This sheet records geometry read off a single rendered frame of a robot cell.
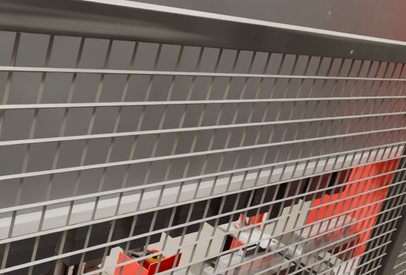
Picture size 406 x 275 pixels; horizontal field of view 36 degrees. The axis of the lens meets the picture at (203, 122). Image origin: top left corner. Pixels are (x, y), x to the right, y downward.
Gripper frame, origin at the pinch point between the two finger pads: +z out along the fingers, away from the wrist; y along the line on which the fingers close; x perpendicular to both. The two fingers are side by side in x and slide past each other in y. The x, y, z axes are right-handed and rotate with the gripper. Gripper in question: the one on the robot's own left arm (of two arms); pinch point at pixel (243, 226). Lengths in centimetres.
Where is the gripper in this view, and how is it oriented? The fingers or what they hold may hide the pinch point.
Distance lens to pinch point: 258.1
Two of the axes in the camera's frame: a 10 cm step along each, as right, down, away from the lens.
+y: 6.5, -0.3, 7.6
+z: 0.8, 10.0, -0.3
